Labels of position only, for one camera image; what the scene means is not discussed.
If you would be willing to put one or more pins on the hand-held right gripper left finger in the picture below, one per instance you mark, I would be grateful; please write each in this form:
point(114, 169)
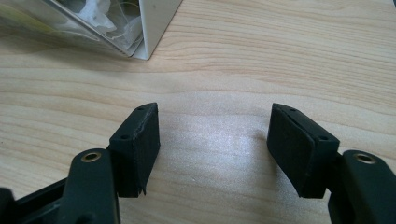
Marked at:
point(134, 155)

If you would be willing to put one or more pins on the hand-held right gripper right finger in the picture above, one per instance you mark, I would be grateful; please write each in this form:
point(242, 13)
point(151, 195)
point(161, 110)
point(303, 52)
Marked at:
point(295, 149)

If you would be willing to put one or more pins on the white box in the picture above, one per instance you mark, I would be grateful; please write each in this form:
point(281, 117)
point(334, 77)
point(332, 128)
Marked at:
point(158, 21)

